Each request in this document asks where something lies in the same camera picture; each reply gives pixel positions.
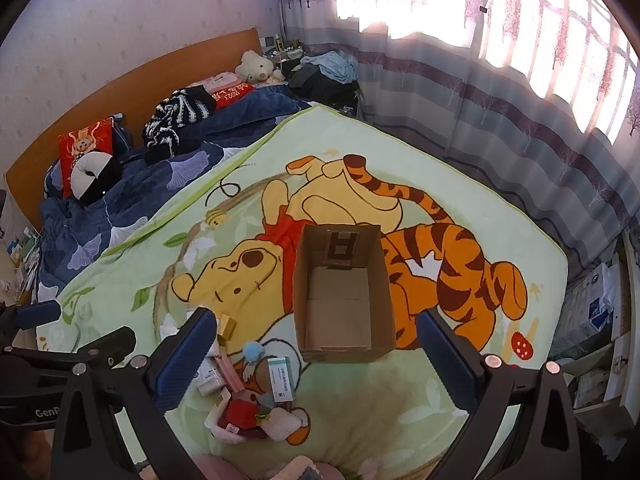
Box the clutter beside bed right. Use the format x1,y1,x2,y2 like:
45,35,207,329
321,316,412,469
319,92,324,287
549,231,639,462

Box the items on floor left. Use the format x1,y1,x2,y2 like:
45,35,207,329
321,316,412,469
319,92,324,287
1,226,41,306

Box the white packet box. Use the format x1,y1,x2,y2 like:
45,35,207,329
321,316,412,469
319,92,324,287
194,356,227,396

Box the small yellow box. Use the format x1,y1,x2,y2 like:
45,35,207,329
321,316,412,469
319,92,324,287
216,314,236,341

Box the pink tube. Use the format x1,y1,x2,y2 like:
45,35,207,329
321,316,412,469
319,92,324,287
215,352,245,393

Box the white pink striped item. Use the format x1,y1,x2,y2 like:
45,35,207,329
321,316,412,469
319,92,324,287
204,387,246,445

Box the wooden headboard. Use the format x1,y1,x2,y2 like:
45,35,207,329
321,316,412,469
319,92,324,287
6,28,260,229

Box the blue pompom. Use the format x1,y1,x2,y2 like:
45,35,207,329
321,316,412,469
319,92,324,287
242,341,265,364

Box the red plastic box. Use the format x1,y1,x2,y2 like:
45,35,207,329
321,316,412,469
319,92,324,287
224,399,267,440

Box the black and white plush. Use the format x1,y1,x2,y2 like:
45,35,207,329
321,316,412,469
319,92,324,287
70,151,122,207

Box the green cartoon fleece blanket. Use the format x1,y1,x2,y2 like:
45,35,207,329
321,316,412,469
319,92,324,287
37,106,568,479

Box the white teal medicine box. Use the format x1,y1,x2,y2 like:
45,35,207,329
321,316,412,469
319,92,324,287
267,358,295,404

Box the red cartoon pillow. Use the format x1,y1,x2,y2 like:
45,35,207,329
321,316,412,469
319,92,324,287
58,117,114,198

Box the white plush toy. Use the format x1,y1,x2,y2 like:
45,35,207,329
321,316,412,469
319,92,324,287
259,408,310,445

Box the black white striped garment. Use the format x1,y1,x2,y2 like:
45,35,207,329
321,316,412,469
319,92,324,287
142,84,217,166

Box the brown cardboard box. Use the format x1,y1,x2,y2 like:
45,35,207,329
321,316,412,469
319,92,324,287
292,224,396,364

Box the white teddy bear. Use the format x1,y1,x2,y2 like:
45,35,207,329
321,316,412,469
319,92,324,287
234,50,285,86

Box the pile of dark clothes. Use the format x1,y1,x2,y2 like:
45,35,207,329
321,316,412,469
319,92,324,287
282,51,360,117

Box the striped grey purple curtain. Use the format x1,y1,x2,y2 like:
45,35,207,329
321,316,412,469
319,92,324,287
280,0,639,278

